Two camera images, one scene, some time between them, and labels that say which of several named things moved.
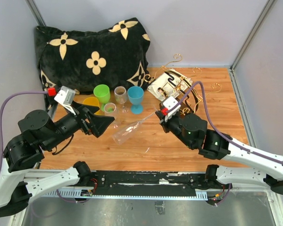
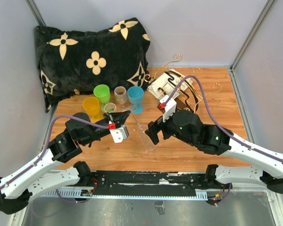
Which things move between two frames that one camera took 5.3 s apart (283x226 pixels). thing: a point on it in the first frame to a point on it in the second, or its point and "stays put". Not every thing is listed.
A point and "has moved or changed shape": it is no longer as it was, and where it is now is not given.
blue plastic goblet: x=136 y=95 stays put
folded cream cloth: x=170 y=83 stays put
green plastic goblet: x=102 y=92 stays put
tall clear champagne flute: x=120 y=136 has moved or changed shape
